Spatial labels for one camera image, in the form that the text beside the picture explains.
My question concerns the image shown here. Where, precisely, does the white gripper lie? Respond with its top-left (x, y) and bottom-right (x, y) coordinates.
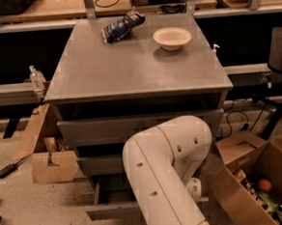
top-left (186, 178), bottom-right (202, 202)

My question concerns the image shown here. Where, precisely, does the grey bottom drawer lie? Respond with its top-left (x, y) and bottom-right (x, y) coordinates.
top-left (82, 168), bottom-right (211, 223)

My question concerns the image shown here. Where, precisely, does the grey drawer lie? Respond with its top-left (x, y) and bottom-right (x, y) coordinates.
top-left (58, 109), bottom-right (223, 148)
top-left (76, 154), bottom-right (124, 177)
top-left (82, 168), bottom-right (211, 223)

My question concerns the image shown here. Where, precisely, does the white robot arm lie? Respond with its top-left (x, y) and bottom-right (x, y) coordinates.
top-left (123, 116), bottom-right (212, 225)

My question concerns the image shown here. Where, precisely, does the grey middle drawer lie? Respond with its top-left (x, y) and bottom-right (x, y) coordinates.
top-left (76, 154), bottom-right (124, 177)

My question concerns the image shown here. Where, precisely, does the grey top drawer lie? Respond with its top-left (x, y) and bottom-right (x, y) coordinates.
top-left (58, 109), bottom-right (223, 148)

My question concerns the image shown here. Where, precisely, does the grey drawer cabinet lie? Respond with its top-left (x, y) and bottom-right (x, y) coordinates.
top-left (38, 9), bottom-right (242, 225)

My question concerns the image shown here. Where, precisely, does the red apple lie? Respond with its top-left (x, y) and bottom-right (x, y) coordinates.
top-left (257, 179), bottom-right (273, 193)

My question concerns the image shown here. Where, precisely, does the green snack packet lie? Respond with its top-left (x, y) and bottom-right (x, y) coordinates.
top-left (258, 190), bottom-right (278, 212)

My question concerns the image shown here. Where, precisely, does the cardboard box right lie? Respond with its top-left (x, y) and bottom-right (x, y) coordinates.
top-left (209, 131), bottom-right (282, 225)

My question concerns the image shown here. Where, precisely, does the cardboard box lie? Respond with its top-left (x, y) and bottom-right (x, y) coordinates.
top-left (13, 103), bottom-right (79, 183)
top-left (209, 131), bottom-right (282, 225)

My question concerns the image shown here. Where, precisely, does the cardboard box left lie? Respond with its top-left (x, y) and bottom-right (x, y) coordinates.
top-left (13, 103), bottom-right (79, 183)

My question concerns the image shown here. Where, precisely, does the white paper bowl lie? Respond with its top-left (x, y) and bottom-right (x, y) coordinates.
top-left (153, 27), bottom-right (192, 51)

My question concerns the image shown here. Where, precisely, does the black office chair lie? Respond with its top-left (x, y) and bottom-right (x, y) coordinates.
top-left (252, 26), bottom-right (282, 140)

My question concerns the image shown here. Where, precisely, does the blue chip bag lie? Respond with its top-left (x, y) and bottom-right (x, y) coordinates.
top-left (101, 11), bottom-right (145, 43)

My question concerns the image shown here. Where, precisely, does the black power adapter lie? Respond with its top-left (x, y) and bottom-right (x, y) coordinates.
top-left (0, 164), bottom-right (17, 179)

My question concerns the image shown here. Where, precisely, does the clear plastic bottle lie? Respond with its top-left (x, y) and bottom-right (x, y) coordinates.
top-left (29, 65), bottom-right (45, 90)

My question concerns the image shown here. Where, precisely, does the black floor cable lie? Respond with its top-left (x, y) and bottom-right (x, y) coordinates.
top-left (211, 98), bottom-right (252, 139)

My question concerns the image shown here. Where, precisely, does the black coiled cable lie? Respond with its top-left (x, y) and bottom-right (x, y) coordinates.
top-left (157, 2), bottom-right (186, 16)

